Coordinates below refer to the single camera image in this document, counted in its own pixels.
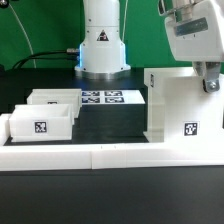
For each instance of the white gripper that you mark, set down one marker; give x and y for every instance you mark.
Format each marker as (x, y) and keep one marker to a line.
(195, 31)

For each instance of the white drawer cabinet frame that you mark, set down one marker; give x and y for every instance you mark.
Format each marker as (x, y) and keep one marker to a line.
(178, 106)

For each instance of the white front drawer box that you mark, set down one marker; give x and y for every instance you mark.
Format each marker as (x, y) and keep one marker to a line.
(46, 122)

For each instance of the white drawer box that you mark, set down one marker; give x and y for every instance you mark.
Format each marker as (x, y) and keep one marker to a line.
(46, 122)
(57, 96)

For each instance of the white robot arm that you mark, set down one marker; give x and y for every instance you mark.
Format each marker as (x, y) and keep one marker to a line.
(102, 54)

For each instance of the white rear drawer box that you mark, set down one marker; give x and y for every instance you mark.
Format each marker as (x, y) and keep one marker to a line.
(57, 96)

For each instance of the white fiducial marker sheet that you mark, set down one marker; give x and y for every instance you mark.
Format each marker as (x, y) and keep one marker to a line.
(110, 97)

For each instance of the white U-shaped border wall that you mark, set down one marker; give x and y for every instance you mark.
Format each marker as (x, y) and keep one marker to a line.
(204, 151)

